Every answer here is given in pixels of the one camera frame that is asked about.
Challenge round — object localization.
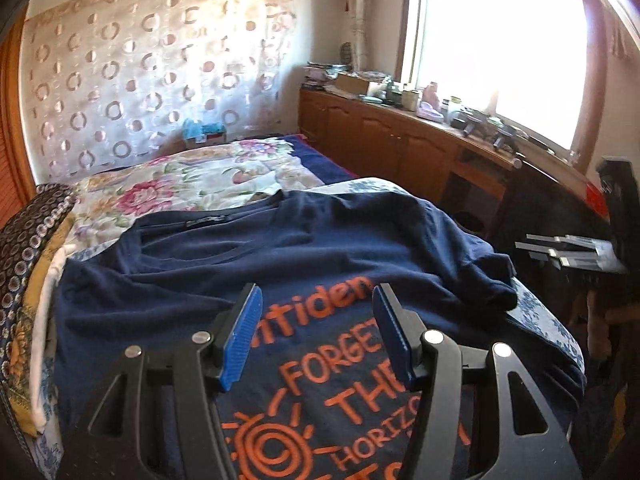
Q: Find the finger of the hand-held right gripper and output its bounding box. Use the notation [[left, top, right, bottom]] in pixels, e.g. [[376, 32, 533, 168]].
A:
[[514, 241, 620, 272], [525, 233, 618, 252]]

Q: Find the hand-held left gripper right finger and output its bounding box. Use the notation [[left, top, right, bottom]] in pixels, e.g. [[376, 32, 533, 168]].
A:
[[372, 282, 583, 480]]

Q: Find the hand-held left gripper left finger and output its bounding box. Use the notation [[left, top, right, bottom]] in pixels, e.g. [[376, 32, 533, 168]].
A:
[[57, 282, 263, 480]]

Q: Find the navy t-shirt with orange print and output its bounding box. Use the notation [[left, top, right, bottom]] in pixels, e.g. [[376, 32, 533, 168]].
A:
[[50, 176, 587, 480]]

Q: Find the red box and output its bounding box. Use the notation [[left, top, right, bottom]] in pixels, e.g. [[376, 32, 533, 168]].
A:
[[584, 184, 612, 213]]

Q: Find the blue and white floral bedsheet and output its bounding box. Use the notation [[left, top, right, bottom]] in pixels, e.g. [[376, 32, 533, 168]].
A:
[[27, 177, 586, 480]]

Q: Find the pink floral quilt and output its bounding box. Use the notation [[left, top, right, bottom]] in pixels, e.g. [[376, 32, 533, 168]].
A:
[[67, 137, 326, 261]]

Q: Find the navy blanket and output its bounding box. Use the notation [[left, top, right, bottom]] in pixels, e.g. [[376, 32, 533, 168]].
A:
[[286, 133, 362, 192]]

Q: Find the white folded cloth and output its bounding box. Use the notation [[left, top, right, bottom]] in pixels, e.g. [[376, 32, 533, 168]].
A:
[[29, 246, 77, 433]]

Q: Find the pink container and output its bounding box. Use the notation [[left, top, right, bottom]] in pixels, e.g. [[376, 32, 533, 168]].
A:
[[416, 85, 445, 122]]

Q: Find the window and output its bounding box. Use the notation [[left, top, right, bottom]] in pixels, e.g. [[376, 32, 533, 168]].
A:
[[395, 0, 608, 156]]

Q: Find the wooden cabinet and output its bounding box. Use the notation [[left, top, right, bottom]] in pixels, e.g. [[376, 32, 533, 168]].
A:
[[298, 86, 608, 221]]

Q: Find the yellow folded cloth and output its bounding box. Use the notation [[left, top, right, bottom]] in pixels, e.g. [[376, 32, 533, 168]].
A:
[[22, 214, 77, 313]]

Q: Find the blue tissue box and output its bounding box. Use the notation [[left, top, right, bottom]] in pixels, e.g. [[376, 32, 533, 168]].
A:
[[180, 118, 229, 151]]

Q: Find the dark patterned folded blanket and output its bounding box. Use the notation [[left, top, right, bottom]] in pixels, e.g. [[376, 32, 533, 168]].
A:
[[0, 182, 79, 433]]

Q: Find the brown cardboard box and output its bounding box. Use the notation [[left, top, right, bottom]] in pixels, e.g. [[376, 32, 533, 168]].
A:
[[334, 72, 387, 97]]

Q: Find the stack of papers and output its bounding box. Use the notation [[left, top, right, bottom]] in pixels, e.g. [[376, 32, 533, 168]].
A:
[[302, 61, 337, 92]]

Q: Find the white curtain with circle pattern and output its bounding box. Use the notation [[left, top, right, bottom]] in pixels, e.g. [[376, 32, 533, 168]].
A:
[[20, 0, 301, 186]]

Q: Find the lace window curtain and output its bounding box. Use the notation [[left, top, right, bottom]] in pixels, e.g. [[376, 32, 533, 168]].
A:
[[337, 0, 383, 68]]

